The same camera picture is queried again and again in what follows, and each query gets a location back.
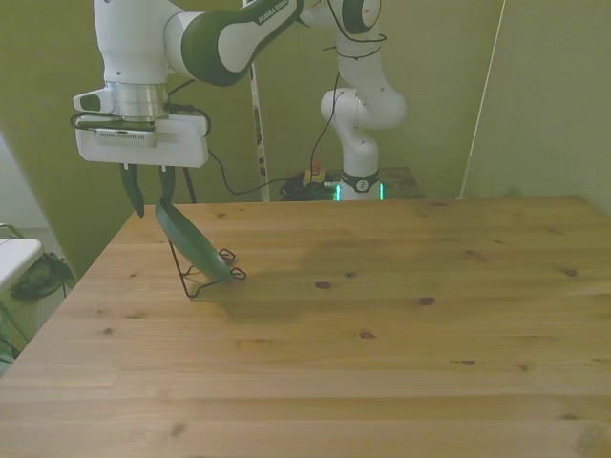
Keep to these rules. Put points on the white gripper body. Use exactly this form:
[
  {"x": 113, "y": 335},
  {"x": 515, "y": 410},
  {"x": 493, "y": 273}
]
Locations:
[{"x": 181, "y": 143}]

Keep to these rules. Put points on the black stand pole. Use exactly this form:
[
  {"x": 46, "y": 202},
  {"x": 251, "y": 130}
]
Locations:
[{"x": 189, "y": 186}]

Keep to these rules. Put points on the white vertical strip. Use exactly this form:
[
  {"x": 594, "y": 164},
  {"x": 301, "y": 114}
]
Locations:
[{"x": 259, "y": 133}]

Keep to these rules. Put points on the dark floor bag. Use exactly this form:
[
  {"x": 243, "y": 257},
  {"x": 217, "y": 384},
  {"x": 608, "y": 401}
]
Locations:
[{"x": 40, "y": 281}]

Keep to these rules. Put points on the green plate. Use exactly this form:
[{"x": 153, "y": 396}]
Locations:
[{"x": 191, "y": 243}]

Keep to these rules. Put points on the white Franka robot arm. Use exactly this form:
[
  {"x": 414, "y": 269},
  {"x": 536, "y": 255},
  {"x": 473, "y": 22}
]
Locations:
[{"x": 129, "y": 47}]

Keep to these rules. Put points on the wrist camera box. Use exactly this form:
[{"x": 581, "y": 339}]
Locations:
[{"x": 125, "y": 137}]

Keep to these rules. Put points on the white folding table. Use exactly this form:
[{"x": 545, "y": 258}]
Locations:
[{"x": 16, "y": 257}]

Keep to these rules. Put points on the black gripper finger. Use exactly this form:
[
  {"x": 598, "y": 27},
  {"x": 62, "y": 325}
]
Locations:
[
  {"x": 168, "y": 183},
  {"x": 132, "y": 188}
]

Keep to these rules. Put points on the red emergency stop button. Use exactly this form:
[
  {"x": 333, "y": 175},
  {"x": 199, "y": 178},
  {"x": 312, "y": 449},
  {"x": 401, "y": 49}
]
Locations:
[{"x": 315, "y": 167}]

